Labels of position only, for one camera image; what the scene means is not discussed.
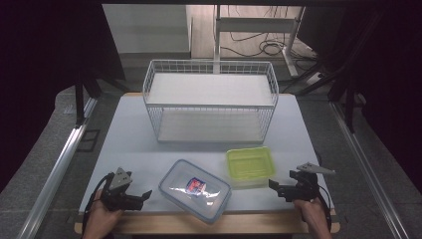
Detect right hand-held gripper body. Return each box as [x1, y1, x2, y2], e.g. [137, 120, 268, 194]
[281, 161, 336, 203]

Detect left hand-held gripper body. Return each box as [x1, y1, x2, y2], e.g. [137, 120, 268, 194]
[100, 166, 145, 212]

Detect green lidded plastic container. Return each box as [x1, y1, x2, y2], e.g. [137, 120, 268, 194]
[226, 145, 278, 190]

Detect person's left hand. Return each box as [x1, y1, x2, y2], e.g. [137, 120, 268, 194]
[82, 189, 124, 239]

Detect person's right hand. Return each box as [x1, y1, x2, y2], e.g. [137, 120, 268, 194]
[293, 197, 333, 239]

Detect clear container with blue-rimmed lid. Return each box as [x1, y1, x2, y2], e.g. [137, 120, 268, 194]
[157, 158, 233, 224]

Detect clear packet with red-blue label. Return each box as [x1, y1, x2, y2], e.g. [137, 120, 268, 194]
[169, 176, 222, 207]

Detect black metal stand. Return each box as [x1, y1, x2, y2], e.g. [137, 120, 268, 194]
[327, 74, 367, 134]
[74, 74, 103, 129]

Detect black curtain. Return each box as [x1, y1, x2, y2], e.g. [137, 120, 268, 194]
[300, 0, 422, 185]
[0, 0, 126, 194]

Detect white board panel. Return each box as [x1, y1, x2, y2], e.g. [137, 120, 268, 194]
[102, 3, 194, 60]

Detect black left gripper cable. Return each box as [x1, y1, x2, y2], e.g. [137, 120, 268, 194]
[81, 172, 115, 235]

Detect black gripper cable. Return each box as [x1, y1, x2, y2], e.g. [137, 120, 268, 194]
[314, 184, 333, 233]
[81, 172, 115, 235]

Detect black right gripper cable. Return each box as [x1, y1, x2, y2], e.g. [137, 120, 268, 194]
[314, 184, 333, 233]

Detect aluminium rail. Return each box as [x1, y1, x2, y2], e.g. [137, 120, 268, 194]
[328, 100, 413, 239]
[15, 97, 100, 239]

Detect white wire shelf rack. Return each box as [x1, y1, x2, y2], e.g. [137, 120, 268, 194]
[141, 59, 280, 144]

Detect black floor cables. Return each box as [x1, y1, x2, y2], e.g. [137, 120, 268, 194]
[219, 5, 317, 58]

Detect white metal desk frame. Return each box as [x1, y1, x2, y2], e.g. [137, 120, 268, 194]
[213, 4, 307, 78]

